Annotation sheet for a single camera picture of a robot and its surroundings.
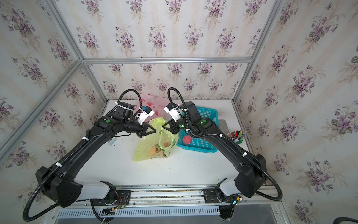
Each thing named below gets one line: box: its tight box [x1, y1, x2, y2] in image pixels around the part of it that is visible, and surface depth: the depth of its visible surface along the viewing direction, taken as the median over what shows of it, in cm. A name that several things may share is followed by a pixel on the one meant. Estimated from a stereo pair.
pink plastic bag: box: [138, 93, 176, 122], surface depth 117 cm
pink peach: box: [182, 135, 192, 145], surface depth 93 cm
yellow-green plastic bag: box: [133, 116, 179, 162], surface depth 74 cm
